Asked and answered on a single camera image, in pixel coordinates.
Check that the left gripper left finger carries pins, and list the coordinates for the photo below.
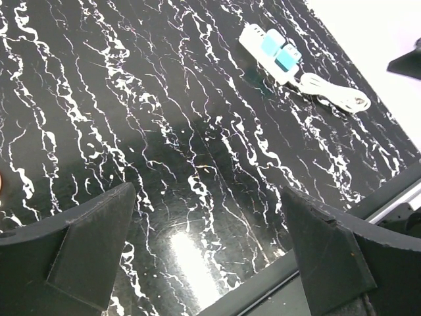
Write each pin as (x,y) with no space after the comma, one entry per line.
(66,264)

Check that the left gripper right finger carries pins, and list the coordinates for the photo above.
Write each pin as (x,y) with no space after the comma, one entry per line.
(349,266)

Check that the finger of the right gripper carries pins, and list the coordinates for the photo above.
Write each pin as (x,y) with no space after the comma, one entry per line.
(408,64)

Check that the teal plug adapter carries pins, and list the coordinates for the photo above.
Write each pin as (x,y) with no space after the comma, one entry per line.
(288,57)

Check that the mint plug adapter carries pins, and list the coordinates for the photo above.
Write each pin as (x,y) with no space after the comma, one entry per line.
(272,42)

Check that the white power strip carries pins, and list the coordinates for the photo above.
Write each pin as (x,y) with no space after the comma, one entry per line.
(251,38)

